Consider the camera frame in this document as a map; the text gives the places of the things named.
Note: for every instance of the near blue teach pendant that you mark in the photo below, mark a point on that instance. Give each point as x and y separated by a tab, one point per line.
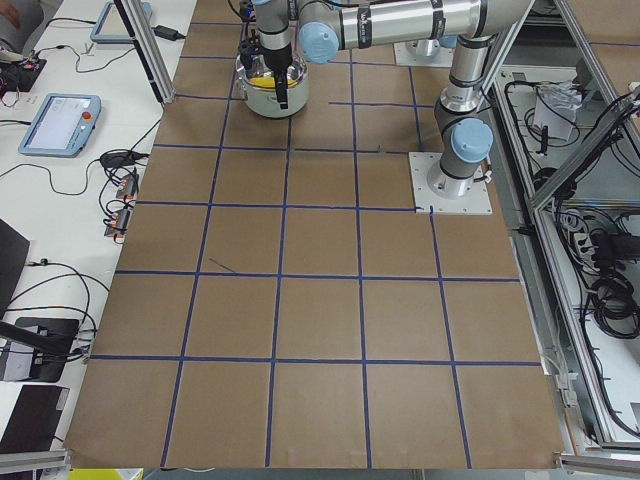
62	125

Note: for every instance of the upper small circuit board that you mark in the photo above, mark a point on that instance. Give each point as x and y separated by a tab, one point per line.
128	187

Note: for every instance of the black camera stand base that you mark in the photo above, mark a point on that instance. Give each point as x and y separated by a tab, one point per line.
37	349

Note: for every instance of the white crumpled paper bag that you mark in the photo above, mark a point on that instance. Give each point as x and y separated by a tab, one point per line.
556	109

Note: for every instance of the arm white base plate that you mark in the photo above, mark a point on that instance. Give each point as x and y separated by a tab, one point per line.
436	193
423	53

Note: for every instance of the lower small circuit board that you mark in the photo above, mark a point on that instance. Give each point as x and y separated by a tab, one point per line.
116	224

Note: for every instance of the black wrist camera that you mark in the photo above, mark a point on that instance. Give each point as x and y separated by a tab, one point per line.
248	49

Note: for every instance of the blue teach pendant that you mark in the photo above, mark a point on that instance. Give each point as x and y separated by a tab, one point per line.
62	125
109	27

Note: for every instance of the yellow corn cob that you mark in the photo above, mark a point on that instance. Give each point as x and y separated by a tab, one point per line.
263	82

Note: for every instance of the far blue teach pendant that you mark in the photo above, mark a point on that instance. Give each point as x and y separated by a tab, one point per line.
109	27

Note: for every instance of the pale green electric pot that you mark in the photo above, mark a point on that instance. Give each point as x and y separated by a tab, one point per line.
264	103

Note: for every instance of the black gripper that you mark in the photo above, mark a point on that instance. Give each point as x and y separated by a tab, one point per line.
276	59

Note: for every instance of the black laptop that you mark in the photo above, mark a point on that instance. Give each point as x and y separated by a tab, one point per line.
14	250

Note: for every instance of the black electronics board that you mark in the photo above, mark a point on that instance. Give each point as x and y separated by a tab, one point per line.
20	76

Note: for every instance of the aluminium frame diagonal strut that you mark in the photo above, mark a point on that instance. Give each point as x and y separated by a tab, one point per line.
141	34

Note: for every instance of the white power strip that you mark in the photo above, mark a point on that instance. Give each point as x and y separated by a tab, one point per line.
579	242

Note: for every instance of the black flat box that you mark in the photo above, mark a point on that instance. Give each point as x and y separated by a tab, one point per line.
34	419

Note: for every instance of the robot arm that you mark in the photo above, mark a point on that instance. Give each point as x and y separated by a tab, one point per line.
321	29

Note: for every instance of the glass pot lid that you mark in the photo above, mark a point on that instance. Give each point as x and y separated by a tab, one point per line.
252	71

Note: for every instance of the black power brick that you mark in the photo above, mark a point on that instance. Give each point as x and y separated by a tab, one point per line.
167	33

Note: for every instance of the small circuit board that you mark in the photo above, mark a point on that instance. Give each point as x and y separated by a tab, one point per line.
116	224
128	187

